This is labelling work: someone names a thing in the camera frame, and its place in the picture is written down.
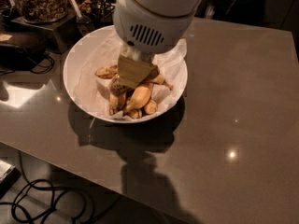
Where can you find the white bowl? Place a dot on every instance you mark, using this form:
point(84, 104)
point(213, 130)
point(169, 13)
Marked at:
point(81, 62)

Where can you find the box on floor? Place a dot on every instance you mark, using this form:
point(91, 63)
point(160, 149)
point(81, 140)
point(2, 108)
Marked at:
point(9, 174)

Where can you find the small yellow banana right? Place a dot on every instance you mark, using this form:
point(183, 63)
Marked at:
point(150, 107)

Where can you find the small banana bottom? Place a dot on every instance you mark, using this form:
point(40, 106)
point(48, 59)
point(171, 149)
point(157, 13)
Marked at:
point(136, 114)

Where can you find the small yellow banana left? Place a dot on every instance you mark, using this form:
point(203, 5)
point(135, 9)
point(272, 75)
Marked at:
point(116, 103)

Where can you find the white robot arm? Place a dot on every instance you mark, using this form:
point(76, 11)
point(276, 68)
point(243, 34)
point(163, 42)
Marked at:
point(149, 27)

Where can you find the metal scoop with label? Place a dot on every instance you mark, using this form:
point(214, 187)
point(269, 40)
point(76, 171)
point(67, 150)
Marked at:
point(84, 23)

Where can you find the dark wooden stand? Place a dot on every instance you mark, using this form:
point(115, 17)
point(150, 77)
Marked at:
point(60, 35)

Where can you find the black device on table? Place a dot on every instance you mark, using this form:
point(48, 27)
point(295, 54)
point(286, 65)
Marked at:
point(14, 58)

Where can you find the white paper liner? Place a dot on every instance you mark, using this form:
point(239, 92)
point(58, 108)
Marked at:
point(90, 52)

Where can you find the black wire rack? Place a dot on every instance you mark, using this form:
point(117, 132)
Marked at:
point(104, 12)

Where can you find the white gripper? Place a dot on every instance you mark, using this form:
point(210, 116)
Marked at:
point(149, 28)

